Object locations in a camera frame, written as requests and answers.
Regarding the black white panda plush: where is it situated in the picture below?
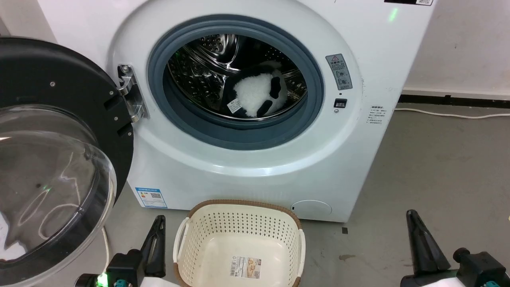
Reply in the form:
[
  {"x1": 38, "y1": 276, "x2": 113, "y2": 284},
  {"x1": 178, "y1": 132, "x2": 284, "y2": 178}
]
[{"x1": 221, "y1": 61, "x2": 290, "y2": 118}]

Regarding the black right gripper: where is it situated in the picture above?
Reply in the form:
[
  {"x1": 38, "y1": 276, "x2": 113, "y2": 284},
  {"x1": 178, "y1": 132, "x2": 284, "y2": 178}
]
[{"x1": 400, "y1": 209, "x2": 510, "y2": 287}]

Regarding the small printed text sticker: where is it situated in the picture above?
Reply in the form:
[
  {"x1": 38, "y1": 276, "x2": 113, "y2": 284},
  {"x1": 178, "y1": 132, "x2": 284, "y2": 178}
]
[{"x1": 366, "y1": 105, "x2": 385, "y2": 125}]

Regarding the white floor cable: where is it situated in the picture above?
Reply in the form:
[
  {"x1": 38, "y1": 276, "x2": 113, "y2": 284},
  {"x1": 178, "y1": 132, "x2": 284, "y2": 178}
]
[{"x1": 394, "y1": 106, "x2": 510, "y2": 120}]

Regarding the paper basket label sticker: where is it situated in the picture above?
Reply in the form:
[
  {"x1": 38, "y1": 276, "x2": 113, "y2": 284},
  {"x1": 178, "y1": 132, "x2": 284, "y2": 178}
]
[{"x1": 229, "y1": 256, "x2": 262, "y2": 280}]

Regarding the thin white cable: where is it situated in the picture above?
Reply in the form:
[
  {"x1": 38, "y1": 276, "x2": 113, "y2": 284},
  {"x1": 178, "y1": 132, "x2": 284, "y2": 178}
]
[{"x1": 101, "y1": 226, "x2": 110, "y2": 276}]

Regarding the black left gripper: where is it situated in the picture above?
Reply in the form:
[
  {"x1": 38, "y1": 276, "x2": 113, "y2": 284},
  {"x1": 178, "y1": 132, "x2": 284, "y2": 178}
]
[{"x1": 105, "y1": 215, "x2": 167, "y2": 287}]

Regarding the black washer control panel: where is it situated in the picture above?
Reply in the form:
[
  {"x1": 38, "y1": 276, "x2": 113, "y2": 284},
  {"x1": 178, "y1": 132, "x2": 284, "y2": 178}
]
[{"x1": 384, "y1": 0, "x2": 434, "y2": 6}]

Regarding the stainless steel washer drum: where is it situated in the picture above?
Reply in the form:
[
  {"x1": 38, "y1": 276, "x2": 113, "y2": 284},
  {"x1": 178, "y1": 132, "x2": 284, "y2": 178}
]
[{"x1": 167, "y1": 33, "x2": 308, "y2": 120}]

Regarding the chrome door hinge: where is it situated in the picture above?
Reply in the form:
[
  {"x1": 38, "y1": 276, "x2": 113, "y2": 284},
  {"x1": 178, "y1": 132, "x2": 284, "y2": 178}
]
[{"x1": 117, "y1": 64, "x2": 149, "y2": 123}]

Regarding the blue energy label sticker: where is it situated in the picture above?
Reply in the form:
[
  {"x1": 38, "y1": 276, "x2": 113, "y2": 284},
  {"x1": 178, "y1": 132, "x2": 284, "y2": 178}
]
[{"x1": 134, "y1": 186, "x2": 168, "y2": 209}]

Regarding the black glass washing machine door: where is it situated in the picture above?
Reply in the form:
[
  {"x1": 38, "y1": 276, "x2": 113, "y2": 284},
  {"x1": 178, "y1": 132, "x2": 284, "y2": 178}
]
[{"x1": 0, "y1": 37, "x2": 134, "y2": 287}]

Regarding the grey warning sticker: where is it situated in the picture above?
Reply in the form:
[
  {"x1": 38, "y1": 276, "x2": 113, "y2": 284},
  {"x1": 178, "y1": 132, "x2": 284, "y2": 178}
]
[{"x1": 325, "y1": 53, "x2": 353, "y2": 91}]

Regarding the round white filter cover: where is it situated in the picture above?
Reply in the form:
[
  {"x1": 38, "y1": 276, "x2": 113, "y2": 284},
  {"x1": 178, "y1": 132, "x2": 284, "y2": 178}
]
[{"x1": 290, "y1": 200, "x2": 333, "y2": 221}]

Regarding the black baseboard strip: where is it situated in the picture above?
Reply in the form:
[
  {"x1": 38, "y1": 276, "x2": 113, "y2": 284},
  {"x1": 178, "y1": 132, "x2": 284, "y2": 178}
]
[{"x1": 399, "y1": 94, "x2": 510, "y2": 109}]

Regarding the grey rubber door gasket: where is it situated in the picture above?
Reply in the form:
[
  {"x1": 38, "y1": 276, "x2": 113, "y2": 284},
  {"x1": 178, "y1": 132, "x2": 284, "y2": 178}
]
[{"x1": 147, "y1": 14, "x2": 325, "y2": 151}]

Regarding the cream plastic laundry basket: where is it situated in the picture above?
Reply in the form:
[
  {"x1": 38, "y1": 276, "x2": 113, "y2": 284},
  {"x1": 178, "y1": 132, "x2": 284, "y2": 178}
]
[{"x1": 173, "y1": 199, "x2": 306, "y2": 287}]

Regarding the white front-load washing machine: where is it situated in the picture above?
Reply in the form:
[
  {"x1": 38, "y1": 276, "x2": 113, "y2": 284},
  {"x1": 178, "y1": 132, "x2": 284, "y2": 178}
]
[{"x1": 37, "y1": 0, "x2": 437, "y2": 223}]

